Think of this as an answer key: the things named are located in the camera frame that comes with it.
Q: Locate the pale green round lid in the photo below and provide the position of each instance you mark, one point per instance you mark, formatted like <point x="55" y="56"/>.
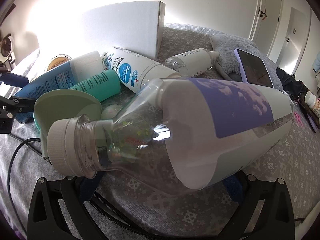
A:
<point x="65" y="105"/>

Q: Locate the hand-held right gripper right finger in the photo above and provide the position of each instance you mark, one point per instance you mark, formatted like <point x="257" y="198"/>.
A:
<point x="235" y="188"/>

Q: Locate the dark cloth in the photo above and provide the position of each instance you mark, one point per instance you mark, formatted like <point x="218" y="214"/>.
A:
<point x="290" y="82"/>

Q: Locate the white cardboard box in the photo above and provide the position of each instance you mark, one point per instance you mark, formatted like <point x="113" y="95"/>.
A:
<point x="120" y="30"/>

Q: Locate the round yellow tin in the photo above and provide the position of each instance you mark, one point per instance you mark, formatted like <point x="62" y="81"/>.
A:
<point x="56" y="62"/>

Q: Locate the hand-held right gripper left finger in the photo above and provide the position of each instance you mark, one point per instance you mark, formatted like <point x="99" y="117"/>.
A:
<point x="87" y="188"/>

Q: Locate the light blue garment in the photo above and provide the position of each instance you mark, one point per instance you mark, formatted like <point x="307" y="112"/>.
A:
<point x="317" y="65"/>

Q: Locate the white pill bottle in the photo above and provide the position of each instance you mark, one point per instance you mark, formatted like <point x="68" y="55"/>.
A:
<point x="312" y="102"/>

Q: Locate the blue tube with white cap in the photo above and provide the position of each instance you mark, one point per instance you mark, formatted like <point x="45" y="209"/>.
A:
<point x="50" y="80"/>

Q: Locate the grey plush pillow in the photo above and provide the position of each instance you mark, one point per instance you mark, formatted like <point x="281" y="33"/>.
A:
<point x="225" y="52"/>

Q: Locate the white spray can blue label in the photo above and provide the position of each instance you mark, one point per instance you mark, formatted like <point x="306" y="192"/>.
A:
<point x="130" y="70"/>

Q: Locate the white round desk fan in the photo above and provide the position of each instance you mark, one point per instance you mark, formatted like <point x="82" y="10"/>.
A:
<point x="7" y="45"/>

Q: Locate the white door round sticker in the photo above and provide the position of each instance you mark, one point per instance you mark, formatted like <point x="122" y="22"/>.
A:
<point x="292" y="42"/>

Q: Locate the clear bottle with purple label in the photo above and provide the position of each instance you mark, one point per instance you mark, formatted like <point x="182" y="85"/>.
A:
<point x="225" y="130"/>

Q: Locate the white speckled ball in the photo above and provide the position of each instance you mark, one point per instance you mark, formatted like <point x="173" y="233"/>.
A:
<point x="110" y="111"/>

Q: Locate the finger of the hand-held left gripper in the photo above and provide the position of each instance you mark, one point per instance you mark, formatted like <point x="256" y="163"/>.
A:
<point x="15" y="80"/>
<point x="15" y="102"/>

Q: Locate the teal green bottle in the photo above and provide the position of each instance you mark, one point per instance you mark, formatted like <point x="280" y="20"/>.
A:
<point x="102" y="85"/>

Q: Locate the pink hair clip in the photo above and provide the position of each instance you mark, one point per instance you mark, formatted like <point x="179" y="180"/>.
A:
<point x="298" y="118"/>

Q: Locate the small clear bottle white label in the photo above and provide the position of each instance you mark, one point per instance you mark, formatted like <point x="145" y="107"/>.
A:
<point x="195" y="60"/>

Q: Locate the phone in lilac case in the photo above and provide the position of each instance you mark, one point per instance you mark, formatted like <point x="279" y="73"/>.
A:
<point x="255" y="67"/>

